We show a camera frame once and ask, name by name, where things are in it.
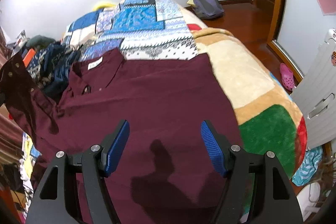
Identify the yellow plastic hoop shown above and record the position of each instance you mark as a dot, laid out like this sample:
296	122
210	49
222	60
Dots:
103	4

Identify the maroon button shirt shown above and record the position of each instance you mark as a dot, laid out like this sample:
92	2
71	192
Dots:
165	174

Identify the pink clog shoe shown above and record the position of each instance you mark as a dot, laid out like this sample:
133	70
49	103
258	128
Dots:
287	77

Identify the colour block plush blanket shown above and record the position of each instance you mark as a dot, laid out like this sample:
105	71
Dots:
245	69

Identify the teal patterned cloth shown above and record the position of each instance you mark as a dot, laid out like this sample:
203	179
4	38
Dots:
308	167

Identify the white sliding wardrobe door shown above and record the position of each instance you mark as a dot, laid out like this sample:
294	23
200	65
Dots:
304	26

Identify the blue patchwork quilt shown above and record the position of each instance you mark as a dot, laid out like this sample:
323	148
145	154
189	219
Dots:
139	29

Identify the navy patterned folded garment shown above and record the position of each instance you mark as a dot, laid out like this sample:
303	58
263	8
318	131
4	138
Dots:
50	68

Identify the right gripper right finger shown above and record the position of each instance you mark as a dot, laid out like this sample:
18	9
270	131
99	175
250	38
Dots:
273	198

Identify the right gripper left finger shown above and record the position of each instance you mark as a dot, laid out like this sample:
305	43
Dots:
56	198

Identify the grey green pillow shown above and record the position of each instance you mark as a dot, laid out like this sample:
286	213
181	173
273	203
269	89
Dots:
39	41

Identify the grey purple backpack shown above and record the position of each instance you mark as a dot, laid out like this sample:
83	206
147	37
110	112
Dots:
208	9

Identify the orange box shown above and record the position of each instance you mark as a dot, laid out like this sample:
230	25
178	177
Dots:
29	56

